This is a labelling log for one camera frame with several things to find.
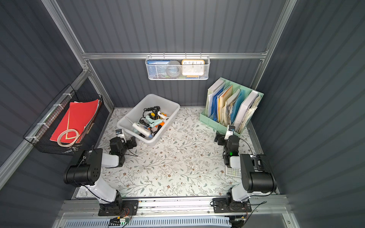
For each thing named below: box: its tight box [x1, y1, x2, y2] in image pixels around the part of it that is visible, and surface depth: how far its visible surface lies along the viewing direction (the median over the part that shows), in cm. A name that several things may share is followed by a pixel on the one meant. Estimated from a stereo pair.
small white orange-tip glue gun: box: [157, 111, 169, 123], surface depth 110 cm
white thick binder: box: [233, 89, 259, 132], surface depth 92 cm
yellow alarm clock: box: [181, 59, 205, 78], surface depth 90 cm
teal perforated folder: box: [230, 89, 246, 124], surface depth 98 cm
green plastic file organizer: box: [199, 77, 264, 137], surface depth 98 cm
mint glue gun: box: [145, 114, 164, 128], surface depth 104 cm
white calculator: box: [225, 165, 242, 179], surface depth 86 cm
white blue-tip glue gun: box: [124, 116, 154, 139], surface depth 101 cm
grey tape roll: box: [166, 60, 182, 78], surface depth 90 cm
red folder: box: [49, 99, 99, 143], surface depth 75 cm
